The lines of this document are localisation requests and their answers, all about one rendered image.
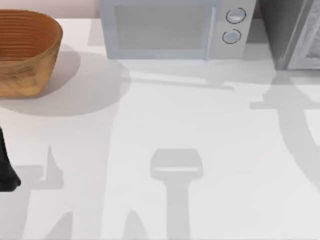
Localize microwave door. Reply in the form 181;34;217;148
97;0;221;61

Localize pale microwave oven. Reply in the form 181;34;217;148
97;0;258;61

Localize round microwave knob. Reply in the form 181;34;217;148
225;7;247;25
221;28;242;45

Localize brown woven basket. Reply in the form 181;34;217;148
0;9;64;98

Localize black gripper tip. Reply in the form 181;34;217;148
0;127;22;193

